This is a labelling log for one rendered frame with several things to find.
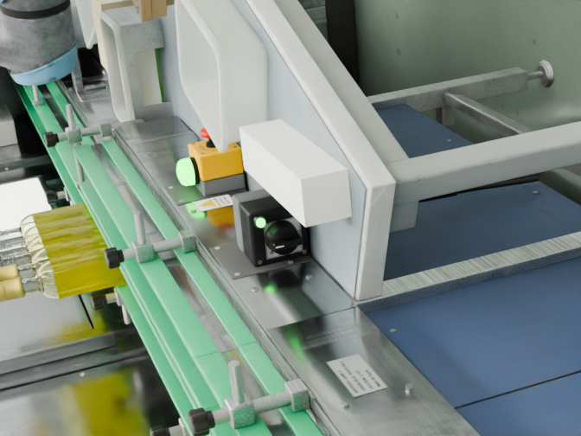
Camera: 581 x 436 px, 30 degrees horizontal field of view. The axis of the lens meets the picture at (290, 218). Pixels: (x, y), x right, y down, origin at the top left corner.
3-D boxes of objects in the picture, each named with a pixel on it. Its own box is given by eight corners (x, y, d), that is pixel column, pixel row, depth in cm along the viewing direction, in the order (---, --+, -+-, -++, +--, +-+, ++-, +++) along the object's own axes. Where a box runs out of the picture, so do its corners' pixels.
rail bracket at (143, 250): (194, 241, 160) (105, 262, 156) (187, 195, 157) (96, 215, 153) (201, 252, 157) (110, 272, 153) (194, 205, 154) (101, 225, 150)
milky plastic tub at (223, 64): (228, -26, 163) (172, -17, 160) (279, 41, 146) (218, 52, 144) (232, 76, 173) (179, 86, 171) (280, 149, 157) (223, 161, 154)
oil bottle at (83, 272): (157, 264, 194) (37, 291, 187) (153, 234, 191) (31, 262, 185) (164, 276, 189) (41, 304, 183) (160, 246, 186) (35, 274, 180)
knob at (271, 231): (297, 246, 147) (306, 256, 144) (265, 254, 145) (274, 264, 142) (294, 216, 145) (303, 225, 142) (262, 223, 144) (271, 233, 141)
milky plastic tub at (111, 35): (153, 106, 233) (113, 114, 230) (138, 3, 224) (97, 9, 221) (173, 129, 218) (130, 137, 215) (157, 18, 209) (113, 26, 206)
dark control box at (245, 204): (293, 234, 155) (237, 246, 153) (288, 182, 152) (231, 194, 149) (314, 255, 148) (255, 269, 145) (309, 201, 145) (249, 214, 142)
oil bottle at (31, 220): (130, 219, 214) (21, 242, 208) (125, 192, 212) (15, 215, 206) (136, 228, 209) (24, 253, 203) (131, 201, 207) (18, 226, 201)
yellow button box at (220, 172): (235, 174, 179) (192, 183, 177) (231, 131, 176) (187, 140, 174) (248, 188, 173) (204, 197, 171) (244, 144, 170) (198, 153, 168)
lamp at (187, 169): (194, 178, 175) (175, 182, 175) (190, 152, 174) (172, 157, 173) (201, 188, 171) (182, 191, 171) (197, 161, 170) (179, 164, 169)
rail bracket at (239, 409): (303, 394, 120) (187, 426, 116) (297, 336, 117) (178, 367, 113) (316, 412, 116) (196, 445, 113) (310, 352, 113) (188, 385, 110)
